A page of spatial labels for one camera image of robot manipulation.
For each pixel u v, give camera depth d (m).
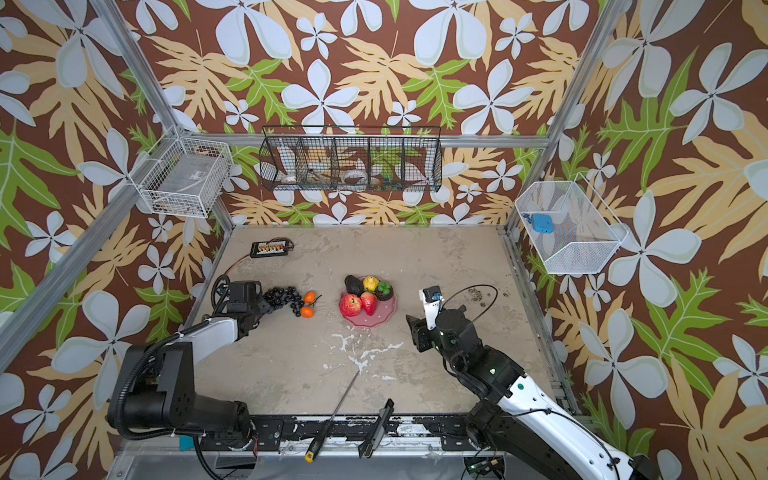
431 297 0.62
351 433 0.75
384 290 0.95
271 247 1.11
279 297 0.96
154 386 0.44
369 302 0.93
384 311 0.95
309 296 0.98
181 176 0.87
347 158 0.98
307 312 0.94
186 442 0.73
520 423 0.49
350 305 0.90
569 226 0.84
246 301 0.73
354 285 0.96
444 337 0.54
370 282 0.97
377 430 0.74
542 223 0.87
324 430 0.74
